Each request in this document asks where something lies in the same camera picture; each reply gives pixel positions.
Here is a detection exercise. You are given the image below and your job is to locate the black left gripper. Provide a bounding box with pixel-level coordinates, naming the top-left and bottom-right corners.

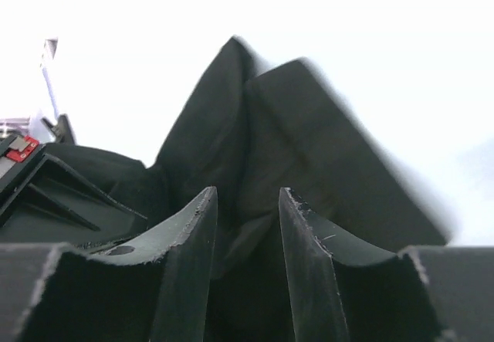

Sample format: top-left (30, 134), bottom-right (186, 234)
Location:
top-left (1, 113), bottom-right (149, 248)

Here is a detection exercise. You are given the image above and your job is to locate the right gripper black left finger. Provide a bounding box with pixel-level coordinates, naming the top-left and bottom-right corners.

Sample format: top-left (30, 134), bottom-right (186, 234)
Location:
top-left (1, 187), bottom-right (218, 341)

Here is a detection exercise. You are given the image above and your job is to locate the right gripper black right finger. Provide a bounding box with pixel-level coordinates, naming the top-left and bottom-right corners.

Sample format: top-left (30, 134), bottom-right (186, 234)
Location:
top-left (279, 188), bottom-right (493, 342)

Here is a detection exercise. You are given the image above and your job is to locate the black long sleeve shirt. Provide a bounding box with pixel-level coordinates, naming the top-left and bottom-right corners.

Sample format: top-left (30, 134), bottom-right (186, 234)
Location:
top-left (47, 39), bottom-right (446, 279)

